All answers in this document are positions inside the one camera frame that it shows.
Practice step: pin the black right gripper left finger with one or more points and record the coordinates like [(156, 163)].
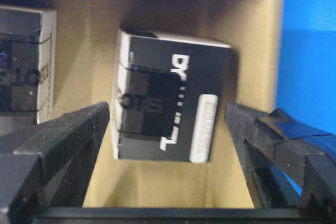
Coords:
[(50, 164)]

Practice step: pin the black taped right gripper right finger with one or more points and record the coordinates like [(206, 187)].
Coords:
[(288, 166)]

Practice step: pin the black white Dynamixel box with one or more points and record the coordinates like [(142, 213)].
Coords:
[(167, 95)]

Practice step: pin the blue table cloth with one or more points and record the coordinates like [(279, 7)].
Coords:
[(286, 60)]

